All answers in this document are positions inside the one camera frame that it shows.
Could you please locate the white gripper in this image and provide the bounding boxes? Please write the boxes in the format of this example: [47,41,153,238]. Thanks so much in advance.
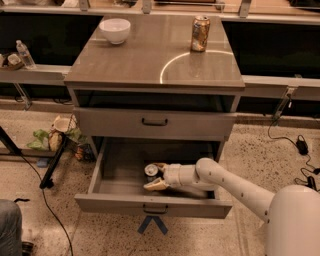
[144,163,181,191]

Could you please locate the blue pepsi can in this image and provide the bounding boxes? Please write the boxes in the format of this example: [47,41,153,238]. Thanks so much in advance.
[144,164,158,182]

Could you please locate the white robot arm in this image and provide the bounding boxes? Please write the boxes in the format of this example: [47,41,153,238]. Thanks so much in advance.
[144,158,320,256]

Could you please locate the open grey lower drawer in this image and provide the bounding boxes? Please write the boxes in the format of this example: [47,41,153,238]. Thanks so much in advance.
[75,138,232,219]

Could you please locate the closed grey upper drawer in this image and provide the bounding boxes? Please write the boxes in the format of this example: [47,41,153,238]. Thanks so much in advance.
[74,107,236,141]

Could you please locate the grey drawer cabinet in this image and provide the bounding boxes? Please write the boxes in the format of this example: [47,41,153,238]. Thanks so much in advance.
[65,14,245,157]

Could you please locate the gold brown soda can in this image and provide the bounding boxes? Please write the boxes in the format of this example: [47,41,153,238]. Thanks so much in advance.
[191,15,210,52]

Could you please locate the blue tape cross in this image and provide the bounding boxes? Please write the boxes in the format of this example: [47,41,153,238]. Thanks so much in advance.
[136,215,169,236]

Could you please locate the black tripod leg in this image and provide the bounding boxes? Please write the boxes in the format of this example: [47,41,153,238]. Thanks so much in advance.
[39,135,67,189]

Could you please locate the black power adapter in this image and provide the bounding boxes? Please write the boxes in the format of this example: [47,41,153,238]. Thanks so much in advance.
[296,135,308,155]

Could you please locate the black stand right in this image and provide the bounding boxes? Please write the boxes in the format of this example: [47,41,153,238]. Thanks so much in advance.
[307,176,317,190]

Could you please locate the white ceramic bowl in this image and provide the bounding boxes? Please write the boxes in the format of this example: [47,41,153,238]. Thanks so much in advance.
[99,18,131,44]

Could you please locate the black shoe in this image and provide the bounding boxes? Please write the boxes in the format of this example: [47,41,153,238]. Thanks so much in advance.
[22,242,34,256]

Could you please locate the grey trouser leg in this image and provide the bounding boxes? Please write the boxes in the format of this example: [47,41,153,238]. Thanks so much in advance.
[0,199,22,256]

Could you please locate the clear plastic water bottle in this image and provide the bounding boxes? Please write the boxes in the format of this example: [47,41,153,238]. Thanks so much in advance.
[16,40,36,69]

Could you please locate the brown basket with items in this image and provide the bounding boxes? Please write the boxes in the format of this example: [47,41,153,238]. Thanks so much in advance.
[0,53,24,71]

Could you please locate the black floor cable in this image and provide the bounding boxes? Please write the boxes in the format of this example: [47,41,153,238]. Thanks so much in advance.
[18,153,75,256]

